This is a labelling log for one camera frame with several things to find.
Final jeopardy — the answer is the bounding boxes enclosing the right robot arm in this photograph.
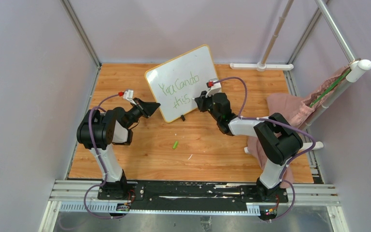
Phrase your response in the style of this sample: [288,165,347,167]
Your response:
[194,91,303,202]

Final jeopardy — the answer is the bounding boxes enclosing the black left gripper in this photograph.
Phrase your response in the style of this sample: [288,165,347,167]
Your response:
[125,99,160,129]

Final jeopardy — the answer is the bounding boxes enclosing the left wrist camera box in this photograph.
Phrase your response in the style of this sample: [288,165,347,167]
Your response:
[123,89,137,105]

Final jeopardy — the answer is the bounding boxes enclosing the white clothes rack base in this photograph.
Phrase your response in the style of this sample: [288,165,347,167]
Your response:
[229,62,294,72]

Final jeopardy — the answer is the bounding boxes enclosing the silver clothes rack pole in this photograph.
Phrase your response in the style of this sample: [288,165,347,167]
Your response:
[259,0,294,68]

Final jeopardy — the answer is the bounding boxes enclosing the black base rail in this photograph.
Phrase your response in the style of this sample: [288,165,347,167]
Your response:
[98,180,288,212]

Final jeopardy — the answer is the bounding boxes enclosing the pink cloth shorts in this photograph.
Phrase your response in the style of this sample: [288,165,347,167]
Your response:
[247,65,349,189]

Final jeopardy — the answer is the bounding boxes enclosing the yellow framed whiteboard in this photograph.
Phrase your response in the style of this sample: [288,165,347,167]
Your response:
[144,44,219,123]

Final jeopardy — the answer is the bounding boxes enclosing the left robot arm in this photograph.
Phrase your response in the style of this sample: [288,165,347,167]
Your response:
[76,98,161,200]

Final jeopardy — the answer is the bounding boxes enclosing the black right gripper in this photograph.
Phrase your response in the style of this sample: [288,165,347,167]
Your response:
[196,89,221,121]

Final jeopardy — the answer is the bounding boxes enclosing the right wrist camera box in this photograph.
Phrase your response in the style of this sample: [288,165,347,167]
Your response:
[205,79,221,97]

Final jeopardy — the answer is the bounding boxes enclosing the white rack side foot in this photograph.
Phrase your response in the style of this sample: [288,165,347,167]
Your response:
[244,141,324,155]

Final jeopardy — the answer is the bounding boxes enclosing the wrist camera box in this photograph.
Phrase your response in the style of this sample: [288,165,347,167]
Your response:
[205,79,221,97]
[123,89,137,105]

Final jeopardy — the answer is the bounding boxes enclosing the green clothes hanger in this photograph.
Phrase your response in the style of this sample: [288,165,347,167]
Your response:
[307,66,351,109]

